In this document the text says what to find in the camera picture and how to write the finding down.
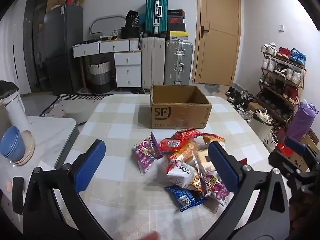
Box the black shoe box red label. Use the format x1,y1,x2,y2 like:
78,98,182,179
167,9,187,17

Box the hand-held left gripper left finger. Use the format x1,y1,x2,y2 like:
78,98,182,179
23,139,110,240

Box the woven laundry basket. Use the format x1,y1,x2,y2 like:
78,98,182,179
87,57,112,93

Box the yellow shoe box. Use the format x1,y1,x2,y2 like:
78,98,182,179
167,31,189,40

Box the stacked blue and beige bowls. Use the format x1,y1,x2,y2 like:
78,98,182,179
0,126,25,162

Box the metal shoe rack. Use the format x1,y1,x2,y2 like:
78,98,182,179
257,52,307,130

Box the red noodle snack packet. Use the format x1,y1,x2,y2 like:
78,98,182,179
171,128,203,143

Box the beige ceramic dish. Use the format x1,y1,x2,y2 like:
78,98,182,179
12,131,35,166

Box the round pale pouf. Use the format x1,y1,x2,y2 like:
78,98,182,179
64,100,97,124

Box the white waste bin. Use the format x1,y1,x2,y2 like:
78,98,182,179
249,107,274,142

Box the black white shoes pile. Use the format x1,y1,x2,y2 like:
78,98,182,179
225,86,255,123

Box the purple grape snack packet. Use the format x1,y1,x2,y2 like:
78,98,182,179
134,132,163,175
201,175,230,207

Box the wooden door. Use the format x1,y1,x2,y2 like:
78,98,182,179
192,0,242,86

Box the orange patterned snack packet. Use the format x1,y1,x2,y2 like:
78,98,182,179
202,133,225,148

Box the purple fabric bag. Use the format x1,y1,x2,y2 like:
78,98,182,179
285,99,319,143

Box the oval grey framed mirror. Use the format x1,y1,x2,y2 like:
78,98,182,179
89,15,127,37

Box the white drawer desk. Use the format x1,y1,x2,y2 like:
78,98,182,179
72,39,142,90

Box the black storage box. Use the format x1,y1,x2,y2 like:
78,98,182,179
121,26,140,39

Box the black rectangular object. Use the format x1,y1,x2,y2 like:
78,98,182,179
12,177,24,214

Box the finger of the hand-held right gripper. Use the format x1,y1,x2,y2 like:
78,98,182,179
284,137,316,158
268,151,304,180

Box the plain black shoe box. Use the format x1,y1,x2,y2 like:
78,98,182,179
167,24,187,32

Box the blue snack packet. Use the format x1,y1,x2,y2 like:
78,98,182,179
164,185,207,212

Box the orange bread packet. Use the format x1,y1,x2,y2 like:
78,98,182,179
170,140,200,165

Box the black paper bag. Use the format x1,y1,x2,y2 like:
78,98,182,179
125,10,140,28

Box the white cylindrical appliance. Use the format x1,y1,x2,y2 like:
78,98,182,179
4,91,32,133

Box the shoe rack with shoes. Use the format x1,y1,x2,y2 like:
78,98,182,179
259,42,307,120

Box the tall dark cabinet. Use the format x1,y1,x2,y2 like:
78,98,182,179
22,0,54,93

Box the clear cracker packet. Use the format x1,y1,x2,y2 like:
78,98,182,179
194,149,218,178

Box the black white patterned rug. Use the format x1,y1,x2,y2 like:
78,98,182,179
39,94,113,118

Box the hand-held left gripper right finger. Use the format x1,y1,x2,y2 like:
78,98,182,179
200,141,292,240

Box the brown cardboard box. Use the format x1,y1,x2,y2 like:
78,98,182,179
150,84,213,129

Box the white noodle snack packet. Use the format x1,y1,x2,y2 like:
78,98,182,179
166,160,203,192

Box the beige suitcase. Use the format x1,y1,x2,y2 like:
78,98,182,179
141,37,166,90

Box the silver suitcase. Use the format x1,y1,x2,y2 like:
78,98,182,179
164,39,194,85

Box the teal suitcase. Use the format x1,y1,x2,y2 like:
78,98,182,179
145,0,168,36

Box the red black snack packet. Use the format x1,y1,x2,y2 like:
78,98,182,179
159,138,182,155

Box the grey refrigerator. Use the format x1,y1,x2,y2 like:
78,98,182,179
44,4,84,95

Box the brown carton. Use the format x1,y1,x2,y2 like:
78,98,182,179
291,129,320,173

